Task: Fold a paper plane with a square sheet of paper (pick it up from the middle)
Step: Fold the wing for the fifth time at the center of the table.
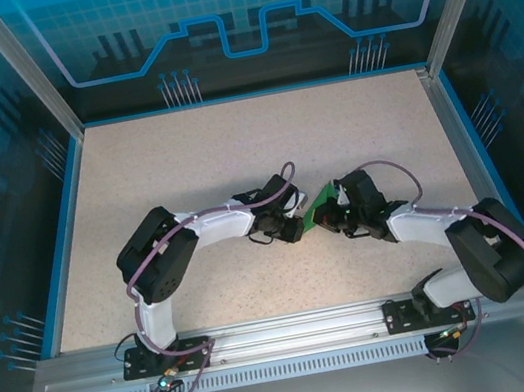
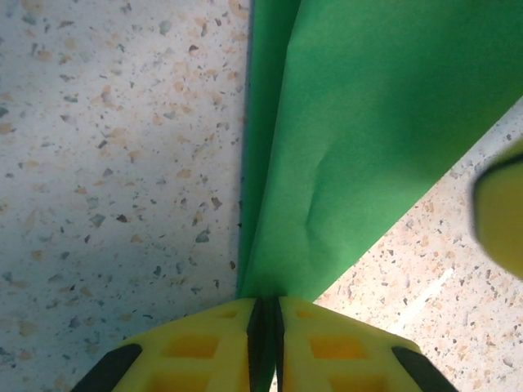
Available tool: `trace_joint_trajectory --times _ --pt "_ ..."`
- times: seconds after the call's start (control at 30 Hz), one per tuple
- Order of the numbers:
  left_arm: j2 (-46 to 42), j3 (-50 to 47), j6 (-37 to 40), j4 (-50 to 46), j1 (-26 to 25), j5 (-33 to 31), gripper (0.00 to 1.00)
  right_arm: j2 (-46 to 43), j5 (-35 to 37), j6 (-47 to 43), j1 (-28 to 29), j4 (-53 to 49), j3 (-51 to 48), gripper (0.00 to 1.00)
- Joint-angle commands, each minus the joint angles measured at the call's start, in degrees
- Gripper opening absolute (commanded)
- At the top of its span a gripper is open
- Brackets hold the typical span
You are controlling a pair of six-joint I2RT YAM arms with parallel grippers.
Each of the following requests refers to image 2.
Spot green paper sheet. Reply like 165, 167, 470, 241
235, 0, 523, 306

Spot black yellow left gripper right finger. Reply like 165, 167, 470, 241
272, 295, 455, 392

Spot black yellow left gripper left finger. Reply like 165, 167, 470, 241
73, 296, 274, 392

